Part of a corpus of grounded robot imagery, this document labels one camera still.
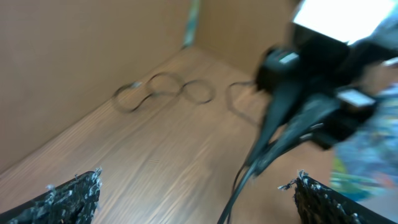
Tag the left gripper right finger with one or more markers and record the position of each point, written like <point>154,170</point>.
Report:
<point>319,204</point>

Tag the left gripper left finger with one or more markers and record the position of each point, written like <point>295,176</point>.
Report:
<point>73,202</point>

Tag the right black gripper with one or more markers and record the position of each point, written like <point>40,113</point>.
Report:
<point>325,120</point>

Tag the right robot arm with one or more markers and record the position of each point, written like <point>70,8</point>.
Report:
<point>335,40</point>

